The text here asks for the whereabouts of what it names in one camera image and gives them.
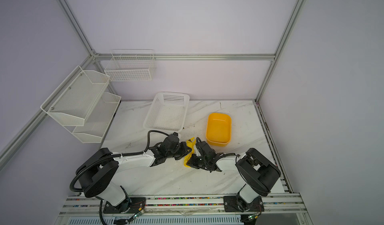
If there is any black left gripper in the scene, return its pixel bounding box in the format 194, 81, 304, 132
167, 141, 193, 161

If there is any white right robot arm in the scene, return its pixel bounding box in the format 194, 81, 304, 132
186, 139, 281, 214

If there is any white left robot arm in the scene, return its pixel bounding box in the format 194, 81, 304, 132
70, 133, 192, 206

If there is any white perforated plastic basket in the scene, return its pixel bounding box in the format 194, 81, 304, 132
143, 92, 190, 132

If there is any yellow plastic tray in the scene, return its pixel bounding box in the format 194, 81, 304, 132
206, 113, 232, 147

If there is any white wire wall basket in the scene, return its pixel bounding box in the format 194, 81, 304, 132
105, 49, 156, 82

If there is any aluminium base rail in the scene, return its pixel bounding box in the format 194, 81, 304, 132
55, 193, 313, 225

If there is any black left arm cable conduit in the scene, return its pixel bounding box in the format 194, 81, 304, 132
69, 130, 172, 193

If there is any white mesh upper wall shelf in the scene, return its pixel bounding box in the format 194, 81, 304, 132
41, 66, 110, 126

